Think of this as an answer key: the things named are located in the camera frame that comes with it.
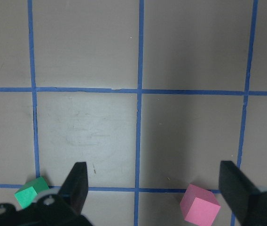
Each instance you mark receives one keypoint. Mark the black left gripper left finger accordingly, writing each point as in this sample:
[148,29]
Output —
[75,187]

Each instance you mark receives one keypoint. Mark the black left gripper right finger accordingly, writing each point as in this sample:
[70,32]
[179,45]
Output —
[247,201]

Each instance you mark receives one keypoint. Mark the green cube near base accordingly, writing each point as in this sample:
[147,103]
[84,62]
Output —
[28,192]

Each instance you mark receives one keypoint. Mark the pink cube near centre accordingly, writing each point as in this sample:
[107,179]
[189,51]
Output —
[199,206]

